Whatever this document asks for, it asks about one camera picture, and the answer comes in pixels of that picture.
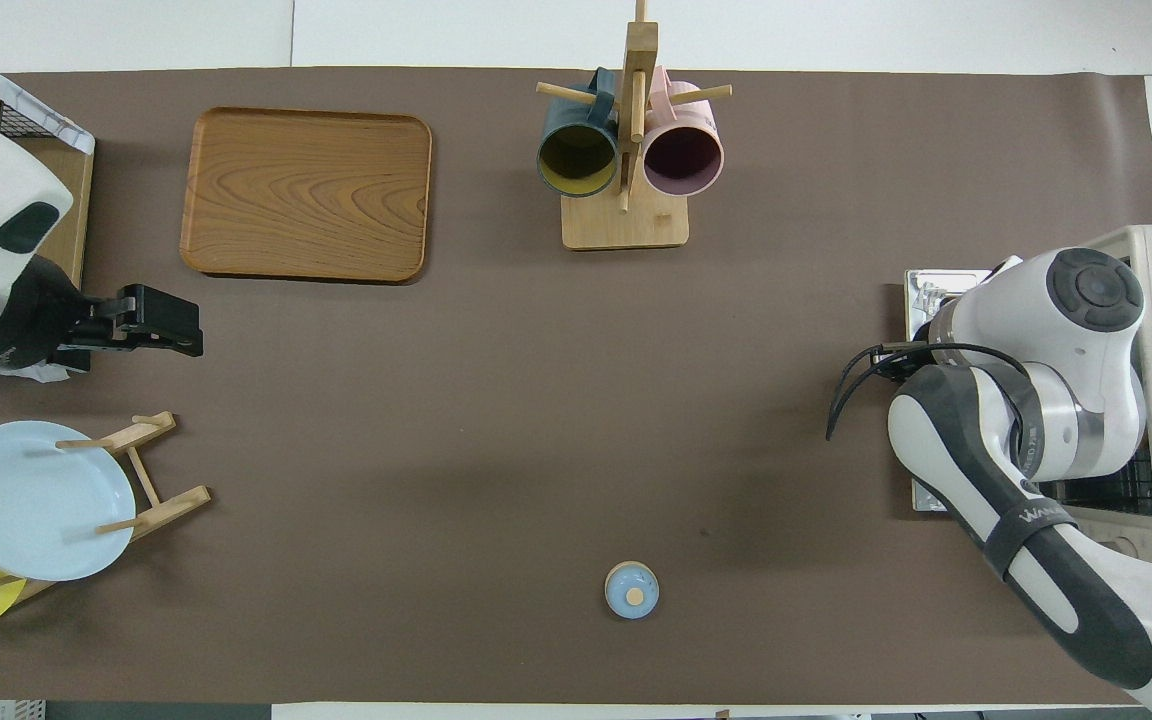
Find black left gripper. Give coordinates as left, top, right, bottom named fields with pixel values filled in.
left=54, top=284, right=205, bottom=373

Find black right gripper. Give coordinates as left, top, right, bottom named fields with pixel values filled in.
left=884, top=347, right=937, bottom=387

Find wooden plate rack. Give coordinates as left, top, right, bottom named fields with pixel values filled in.
left=0, top=410, right=212, bottom=606

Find light blue plate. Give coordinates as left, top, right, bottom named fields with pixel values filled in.
left=0, top=420, right=137, bottom=582

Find wooden serving tray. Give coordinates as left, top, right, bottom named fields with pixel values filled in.
left=179, top=106, right=434, bottom=285

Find pink mug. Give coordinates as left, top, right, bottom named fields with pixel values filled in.
left=641, top=66, right=726, bottom=198

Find wooden mug tree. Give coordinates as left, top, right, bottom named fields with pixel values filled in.
left=536, top=0, right=734, bottom=251

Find small blue lidded jar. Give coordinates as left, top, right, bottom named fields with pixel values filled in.
left=604, top=561, right=661, bottom=620

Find brown table mat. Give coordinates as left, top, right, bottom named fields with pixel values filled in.
left=0, top=66, right=1152, bottom=706

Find dark blue mug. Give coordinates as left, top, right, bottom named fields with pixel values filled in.
left=536, top=67, right=623, bottom=199

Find black wire wooden shelf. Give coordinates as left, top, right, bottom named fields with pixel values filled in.
left=0, top=40, right=97, bottom=301

